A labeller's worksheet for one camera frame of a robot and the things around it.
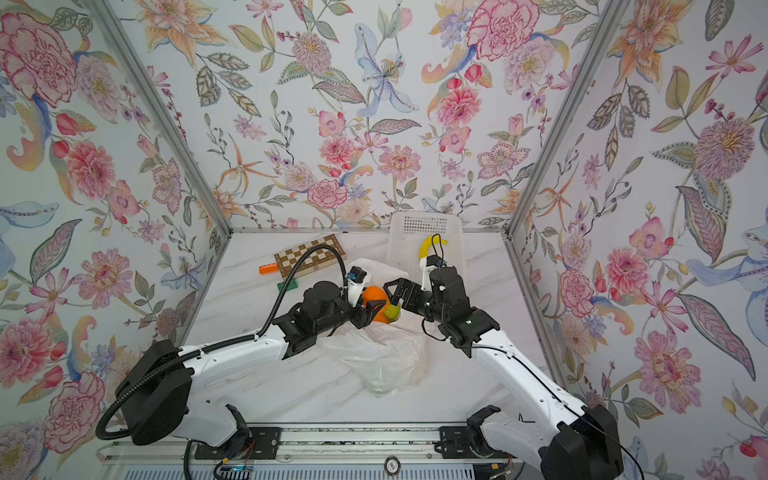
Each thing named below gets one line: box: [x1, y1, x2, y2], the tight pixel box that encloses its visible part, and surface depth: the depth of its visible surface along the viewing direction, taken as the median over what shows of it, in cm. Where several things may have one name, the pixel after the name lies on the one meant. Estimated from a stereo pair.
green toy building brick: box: [277, 278, 299, 292], surface depth 106 cm
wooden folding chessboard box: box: [274, 233, 347, 279], surface depth 112 cm
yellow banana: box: [419, 235, 449, 259], surface depth 116 cm
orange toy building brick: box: [259, 263, 279, 275], surface depth 112 cm
